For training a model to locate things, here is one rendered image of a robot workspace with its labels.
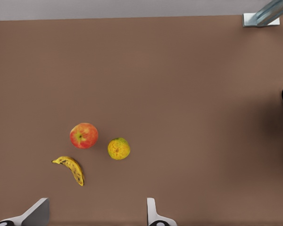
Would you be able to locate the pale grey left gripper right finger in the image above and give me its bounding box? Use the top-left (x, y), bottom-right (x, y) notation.
top-left (147, 197), bottom-right (177, 226)

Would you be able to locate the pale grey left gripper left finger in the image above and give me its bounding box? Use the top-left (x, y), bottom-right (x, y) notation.
top-left (0, 197), bottom-right (50, 226)

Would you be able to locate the spotted yellow banana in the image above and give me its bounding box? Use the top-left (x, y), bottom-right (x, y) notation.
top-left (51, 156), bottom-right (85, 187)

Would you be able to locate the yellow-green orange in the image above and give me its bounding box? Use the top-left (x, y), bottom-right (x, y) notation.
top-left (107, 137), bottom-right (131, 161)

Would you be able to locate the red apple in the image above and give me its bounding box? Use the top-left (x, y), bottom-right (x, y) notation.
top-left (69, 122), bottom-right (99, 149)

